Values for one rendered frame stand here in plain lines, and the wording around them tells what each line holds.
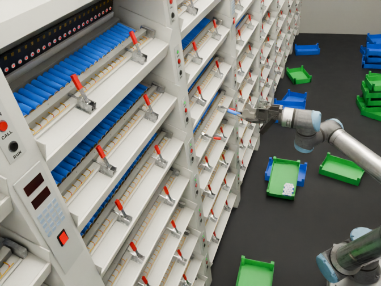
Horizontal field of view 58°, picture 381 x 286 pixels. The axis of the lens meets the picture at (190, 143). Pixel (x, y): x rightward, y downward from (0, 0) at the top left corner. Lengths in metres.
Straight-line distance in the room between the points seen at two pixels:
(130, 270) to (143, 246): 0.10
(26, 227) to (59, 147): 0.17
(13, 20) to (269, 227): 2.14
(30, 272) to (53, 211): 0.13
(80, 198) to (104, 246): 0.20
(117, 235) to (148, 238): 0.24
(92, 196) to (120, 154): 0.16
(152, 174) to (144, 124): 0.20
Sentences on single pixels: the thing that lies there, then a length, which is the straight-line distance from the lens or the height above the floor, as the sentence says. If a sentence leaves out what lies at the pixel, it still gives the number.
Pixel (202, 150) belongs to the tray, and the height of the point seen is 0.95.
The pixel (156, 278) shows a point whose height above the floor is 0.75.
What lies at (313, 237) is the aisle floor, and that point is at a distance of 2.49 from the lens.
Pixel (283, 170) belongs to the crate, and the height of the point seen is 0.09.
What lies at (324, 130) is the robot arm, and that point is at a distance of 1.72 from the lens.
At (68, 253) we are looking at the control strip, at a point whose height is 1.32.
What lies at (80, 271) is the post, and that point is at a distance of 0.92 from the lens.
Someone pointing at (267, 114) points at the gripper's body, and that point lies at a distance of 1.60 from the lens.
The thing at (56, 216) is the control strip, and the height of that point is 1.43.
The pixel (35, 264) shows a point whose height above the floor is 1.35.
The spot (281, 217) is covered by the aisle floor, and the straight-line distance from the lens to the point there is 2.57.
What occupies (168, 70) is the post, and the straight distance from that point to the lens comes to 1.20.
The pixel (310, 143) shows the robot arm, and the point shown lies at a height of 0.94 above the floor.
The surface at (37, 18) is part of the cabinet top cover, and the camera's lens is 0.70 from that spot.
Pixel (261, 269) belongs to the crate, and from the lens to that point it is 2.30.
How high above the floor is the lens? 1.95
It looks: 37 degrees down
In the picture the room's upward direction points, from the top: 8 degrees counter-clockwise
